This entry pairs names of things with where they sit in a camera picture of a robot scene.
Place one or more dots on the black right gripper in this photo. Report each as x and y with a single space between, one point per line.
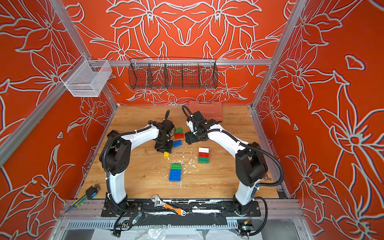
192 137

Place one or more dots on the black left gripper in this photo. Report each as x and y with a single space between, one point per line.
168 149

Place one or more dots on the blue lego brick back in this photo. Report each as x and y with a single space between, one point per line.
177 143

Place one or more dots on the blue lego brick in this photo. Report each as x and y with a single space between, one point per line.
175 178
177 143
174 172

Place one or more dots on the white lego brick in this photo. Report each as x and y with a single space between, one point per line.
204 150

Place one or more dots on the wide red lego brick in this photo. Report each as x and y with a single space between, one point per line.
203 155

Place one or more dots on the dark green lego brick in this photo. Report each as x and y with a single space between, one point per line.
203 160
179 131

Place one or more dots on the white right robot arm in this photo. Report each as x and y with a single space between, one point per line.
250 164

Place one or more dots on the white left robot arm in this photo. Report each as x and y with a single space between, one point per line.
116 154

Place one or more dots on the salmon red tool case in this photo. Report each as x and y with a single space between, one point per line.
209 110

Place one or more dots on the hex key set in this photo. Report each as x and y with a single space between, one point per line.
90 193

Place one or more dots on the orange handled adjustable wrench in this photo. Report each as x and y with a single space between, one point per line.
161 204

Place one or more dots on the black wire wall basket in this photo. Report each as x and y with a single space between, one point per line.
173 74

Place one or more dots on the clear plastic wall bin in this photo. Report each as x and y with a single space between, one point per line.
84 80

